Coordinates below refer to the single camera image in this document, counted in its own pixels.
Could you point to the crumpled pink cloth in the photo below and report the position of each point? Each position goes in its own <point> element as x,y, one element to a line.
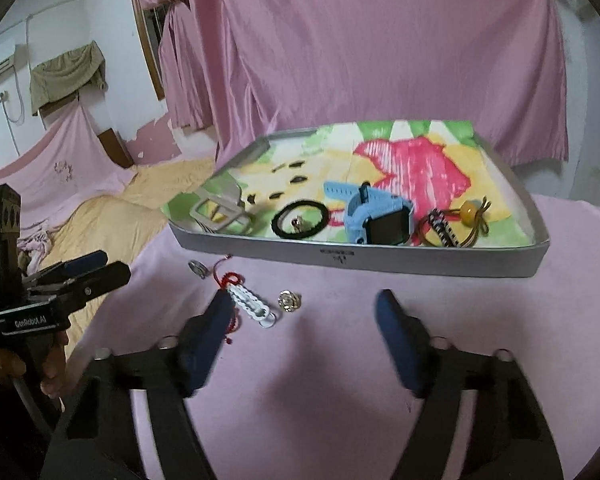
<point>35,250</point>

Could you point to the yellow dotted blanket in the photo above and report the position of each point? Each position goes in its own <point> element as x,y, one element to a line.
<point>110,210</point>

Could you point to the gold round brooch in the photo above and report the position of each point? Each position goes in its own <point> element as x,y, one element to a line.
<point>288,301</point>

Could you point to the tied pink curtain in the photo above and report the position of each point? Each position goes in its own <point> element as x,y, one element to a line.
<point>185,60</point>

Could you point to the person's left hand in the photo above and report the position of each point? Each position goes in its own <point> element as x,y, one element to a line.
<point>55,365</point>

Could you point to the grey hair claw clip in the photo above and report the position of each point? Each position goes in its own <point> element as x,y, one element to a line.
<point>215,207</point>

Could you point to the large pink curtain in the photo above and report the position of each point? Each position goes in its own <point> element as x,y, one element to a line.
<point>380,50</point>

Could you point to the blue smartwatch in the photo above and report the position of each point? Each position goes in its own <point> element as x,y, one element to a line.
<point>365,215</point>

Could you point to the embroidered pink sheet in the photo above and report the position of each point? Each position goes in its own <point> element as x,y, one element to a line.
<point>55,170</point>

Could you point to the barred window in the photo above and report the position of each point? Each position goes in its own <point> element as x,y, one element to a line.
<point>152,35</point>

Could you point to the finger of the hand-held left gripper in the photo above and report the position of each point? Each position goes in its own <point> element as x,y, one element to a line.
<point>100,277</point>
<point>85,262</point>

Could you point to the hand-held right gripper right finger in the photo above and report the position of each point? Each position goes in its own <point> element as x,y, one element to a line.
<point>400,345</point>

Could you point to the pink tablecloth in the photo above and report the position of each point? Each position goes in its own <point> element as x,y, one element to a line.
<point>330,385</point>

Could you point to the olive green towel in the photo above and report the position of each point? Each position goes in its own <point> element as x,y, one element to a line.
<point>65,77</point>

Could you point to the brown wooden headboard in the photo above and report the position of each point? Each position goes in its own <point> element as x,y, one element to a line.
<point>115,147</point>

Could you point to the colourful printed cloth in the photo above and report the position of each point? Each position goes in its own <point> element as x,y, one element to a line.
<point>405,160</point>

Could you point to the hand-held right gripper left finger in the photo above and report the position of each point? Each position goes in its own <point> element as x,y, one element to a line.
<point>207,345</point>

